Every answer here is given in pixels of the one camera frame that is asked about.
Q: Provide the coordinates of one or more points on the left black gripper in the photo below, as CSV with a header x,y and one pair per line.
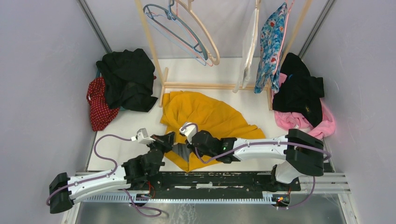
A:
x,y
166,141

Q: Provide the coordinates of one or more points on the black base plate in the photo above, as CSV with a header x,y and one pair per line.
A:
x,y
209,185

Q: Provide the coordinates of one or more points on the blue floral skirt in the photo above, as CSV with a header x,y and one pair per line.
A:
x,y
270,40

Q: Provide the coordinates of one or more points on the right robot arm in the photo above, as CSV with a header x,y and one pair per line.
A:
x,y
301,153

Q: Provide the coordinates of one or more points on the wooden clothes rack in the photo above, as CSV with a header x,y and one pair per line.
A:
x,y
180,85

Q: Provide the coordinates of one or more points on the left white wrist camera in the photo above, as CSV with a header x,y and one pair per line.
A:
x,y
142,137

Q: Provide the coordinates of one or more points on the pink plastic hanger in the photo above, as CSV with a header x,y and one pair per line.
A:
x,y
168,21
285,24

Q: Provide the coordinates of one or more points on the red dotted garment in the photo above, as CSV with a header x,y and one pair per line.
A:
x,y
101,115

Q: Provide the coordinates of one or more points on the white garment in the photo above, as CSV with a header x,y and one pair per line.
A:
x,y
244,77

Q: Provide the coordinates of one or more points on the black garment right pile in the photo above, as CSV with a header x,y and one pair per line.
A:
x,y
300,92

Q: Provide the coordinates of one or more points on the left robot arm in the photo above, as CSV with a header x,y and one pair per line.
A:
x,y
66,191

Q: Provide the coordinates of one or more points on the wooden hanger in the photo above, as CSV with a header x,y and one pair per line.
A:
x,y
208,44
252,34

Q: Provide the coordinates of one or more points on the light blue plastic hanger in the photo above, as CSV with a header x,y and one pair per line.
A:
x,y
173,34

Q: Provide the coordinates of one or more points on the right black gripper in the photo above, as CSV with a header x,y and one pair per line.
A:
x,y
191,146

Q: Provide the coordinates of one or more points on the yellow garment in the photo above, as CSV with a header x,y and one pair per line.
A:
x,y
212,115

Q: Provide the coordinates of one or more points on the white slotted cable duct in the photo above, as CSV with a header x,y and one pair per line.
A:
x,y
119,197

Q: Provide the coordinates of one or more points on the wooden hanger back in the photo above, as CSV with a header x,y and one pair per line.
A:
x,y
208,44

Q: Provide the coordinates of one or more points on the black garment left pile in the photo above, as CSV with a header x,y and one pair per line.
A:
x,y
129,80

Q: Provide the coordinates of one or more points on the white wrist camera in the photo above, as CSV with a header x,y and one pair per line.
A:
x,y
188,130
142,137

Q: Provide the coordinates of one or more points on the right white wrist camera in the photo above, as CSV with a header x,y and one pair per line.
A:
x,y
188,130

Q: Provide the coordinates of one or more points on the black garment pile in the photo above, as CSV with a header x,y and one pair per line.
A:
x,y
129,80
300,92

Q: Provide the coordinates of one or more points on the pink garment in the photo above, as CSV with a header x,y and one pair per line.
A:
x,y
289,120

